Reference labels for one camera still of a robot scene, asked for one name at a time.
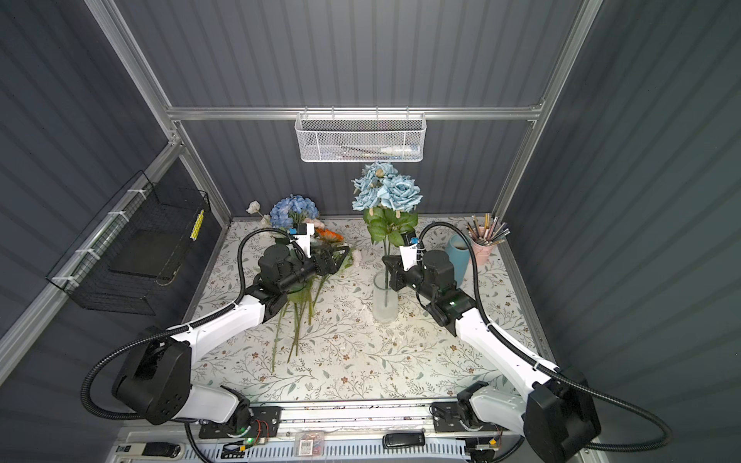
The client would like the clear glass vase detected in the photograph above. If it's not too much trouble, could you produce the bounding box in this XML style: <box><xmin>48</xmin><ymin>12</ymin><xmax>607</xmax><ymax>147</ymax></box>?
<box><xmin>372</xmin><ymin>270</ymin><xmax>399</xmax><ymax>323</ymax></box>

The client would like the dusty blue rose bunch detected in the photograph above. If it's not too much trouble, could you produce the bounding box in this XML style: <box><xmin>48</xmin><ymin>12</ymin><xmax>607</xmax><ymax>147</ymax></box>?
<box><xmin>351</xmin><ymin>161</ymin><xmax>424</xmax><ymax>308</ymax></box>

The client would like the white pink flower bunch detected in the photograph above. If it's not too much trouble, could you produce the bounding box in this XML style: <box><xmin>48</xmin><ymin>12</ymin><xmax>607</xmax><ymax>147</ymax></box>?
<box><xmin>270</xmin><ymin>242</ymin><xmax>354</xmax><ymax>372</ymax></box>

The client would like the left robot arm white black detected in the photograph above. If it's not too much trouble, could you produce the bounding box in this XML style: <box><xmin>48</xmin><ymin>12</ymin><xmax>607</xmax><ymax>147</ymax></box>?
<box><xmin>80</xmin><ymin>225</ymin><xmax>351</xmax><ymax>426</ymax></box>

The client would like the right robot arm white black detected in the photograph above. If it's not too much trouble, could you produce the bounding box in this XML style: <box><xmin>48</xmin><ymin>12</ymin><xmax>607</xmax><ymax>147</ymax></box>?
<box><xmin>382</xmin><ymin>227</ymin><xmax>673</xmax><ymax>462</ymax></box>

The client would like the teal ceramic vase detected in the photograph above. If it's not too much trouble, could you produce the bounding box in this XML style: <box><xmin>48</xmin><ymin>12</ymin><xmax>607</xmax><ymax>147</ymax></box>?
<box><xmin>446</xmin><ymin>233</ymin><xmax>470</xmax><ymax>287</ymax></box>

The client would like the orange gerbera flower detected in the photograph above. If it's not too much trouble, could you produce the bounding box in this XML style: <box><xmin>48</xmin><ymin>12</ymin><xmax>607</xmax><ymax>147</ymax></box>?
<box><xmin>316</xmin><ymin>228</ymin><xmax>345</xmax><ymax>243</ymax></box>

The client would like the pink pencil cup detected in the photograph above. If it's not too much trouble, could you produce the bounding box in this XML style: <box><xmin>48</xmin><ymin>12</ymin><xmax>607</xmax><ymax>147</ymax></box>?
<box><xmin>471</xmin><ymin>240</ymin><xmax>496</xmax><ymax>267</ymax></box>

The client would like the floral patterned table mat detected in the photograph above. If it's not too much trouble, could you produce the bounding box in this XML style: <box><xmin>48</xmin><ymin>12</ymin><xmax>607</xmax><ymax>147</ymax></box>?
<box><xmin>191</xmin><ymin>217</ymin><xmax>513</xmax><ymax>402</ymax></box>

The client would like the white marker in basket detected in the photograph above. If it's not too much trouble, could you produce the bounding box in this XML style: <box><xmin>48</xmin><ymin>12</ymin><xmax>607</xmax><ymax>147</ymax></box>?
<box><xmin>340</xmin><ymin>144</ymin><xmax>421</xmax><ymax>160</ymax></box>

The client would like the black remote device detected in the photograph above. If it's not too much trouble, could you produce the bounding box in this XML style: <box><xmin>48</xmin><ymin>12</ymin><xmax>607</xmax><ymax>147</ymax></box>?
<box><xmin>382</xmin><ymin>430</ymin><xmax>426</xmax><ymax>449</ymax></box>

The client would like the white power strip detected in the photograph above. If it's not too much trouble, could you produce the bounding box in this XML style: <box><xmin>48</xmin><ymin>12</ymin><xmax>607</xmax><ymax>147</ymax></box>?
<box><xmin>114</xmin><ymin>442</ymin><xmax>183</xmax><ymax>460</ymax></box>

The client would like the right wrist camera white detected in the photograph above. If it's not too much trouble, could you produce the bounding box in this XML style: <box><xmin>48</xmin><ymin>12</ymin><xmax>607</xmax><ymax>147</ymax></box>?
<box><xmin>399</xmin><ymin>231</ymin><xmax>419</xmax><ymax>271</ymax></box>

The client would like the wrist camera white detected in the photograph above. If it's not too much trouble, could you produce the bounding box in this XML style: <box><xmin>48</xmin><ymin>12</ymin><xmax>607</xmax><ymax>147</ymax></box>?
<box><xmin>293</xmin><ymin>222</ymin><xmax>316</xmax><ymax>259</ymax></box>
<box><xmin>399</xmin><ymin>231</ymin><xmax>419</xmax><ymax>271</ymax></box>

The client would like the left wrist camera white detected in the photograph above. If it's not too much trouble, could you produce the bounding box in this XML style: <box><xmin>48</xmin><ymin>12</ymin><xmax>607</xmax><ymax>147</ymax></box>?
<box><xmin>293</xmin><ymin>222</ymin><xmax>316</xmax><ymax>259</ymax></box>

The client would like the white wire mesh basket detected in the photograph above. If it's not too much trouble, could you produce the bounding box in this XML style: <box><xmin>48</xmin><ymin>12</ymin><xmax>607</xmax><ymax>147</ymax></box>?
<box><xmin>294</xmin><ymin>111</ymin><xmax>428</xmax><ymax>163</ymax></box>

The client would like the black wire basket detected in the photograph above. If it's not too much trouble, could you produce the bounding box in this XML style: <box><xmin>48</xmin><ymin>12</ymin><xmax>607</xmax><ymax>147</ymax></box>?
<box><xmin>46</xmin><ymin>174</ymin><xmax>210</xmax><ymax>316</ymax></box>

